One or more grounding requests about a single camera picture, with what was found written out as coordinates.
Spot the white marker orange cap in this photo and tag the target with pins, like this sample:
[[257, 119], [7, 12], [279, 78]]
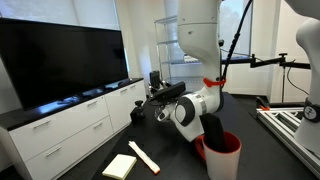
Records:
[[143, 157]]

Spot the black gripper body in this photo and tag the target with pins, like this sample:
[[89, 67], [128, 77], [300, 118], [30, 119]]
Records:
[[157, 88]]

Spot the white drawer cabinet black top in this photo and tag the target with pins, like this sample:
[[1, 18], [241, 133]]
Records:
[[66, 133]]

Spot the aluminium profile frame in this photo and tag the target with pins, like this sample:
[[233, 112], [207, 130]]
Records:
[[283, 123]]

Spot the white mug red inside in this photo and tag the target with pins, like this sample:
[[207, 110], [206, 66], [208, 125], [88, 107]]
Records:
[[220, 166]]

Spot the black flat television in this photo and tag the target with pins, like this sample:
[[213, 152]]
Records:
[[66, 60]]

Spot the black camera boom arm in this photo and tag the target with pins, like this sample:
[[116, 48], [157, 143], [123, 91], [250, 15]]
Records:
[[268, 61]]

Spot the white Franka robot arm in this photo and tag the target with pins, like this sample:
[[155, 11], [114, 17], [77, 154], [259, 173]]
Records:
[[196, 33]]

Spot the orange black clamp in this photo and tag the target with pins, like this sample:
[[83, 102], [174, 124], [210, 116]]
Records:
[[261, 103]]

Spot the yellow sticky note pad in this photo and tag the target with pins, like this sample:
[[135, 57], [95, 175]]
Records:
[[120, 166]]

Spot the grey remote control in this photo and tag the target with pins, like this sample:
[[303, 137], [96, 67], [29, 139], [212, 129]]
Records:
[[155, 78]]

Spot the black rectangular block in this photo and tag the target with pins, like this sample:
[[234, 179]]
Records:
[[213, 133]]

